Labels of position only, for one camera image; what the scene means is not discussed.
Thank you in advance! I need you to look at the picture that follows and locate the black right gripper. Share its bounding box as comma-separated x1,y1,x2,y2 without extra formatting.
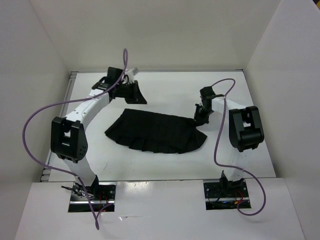
192,103,213,128

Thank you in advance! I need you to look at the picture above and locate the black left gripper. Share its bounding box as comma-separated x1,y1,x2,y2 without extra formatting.
116,80,147,105

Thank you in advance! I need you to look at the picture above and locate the black pleated skirt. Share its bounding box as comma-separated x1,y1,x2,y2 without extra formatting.
104,108,207,154

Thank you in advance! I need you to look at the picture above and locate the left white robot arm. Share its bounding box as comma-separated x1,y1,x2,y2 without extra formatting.
50,67,147,200

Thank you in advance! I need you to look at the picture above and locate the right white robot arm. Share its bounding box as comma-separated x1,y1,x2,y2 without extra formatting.
193,86,265,197

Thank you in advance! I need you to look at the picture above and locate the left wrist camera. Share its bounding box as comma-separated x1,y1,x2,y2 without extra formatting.
122,67,139,84

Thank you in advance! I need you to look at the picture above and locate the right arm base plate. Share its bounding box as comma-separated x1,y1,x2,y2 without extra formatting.
203,181,251,211

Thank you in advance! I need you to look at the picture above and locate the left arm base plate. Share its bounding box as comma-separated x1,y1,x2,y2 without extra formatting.
62,182,116,213

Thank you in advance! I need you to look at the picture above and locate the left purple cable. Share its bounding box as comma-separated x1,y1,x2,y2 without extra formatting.
22,48,131,231

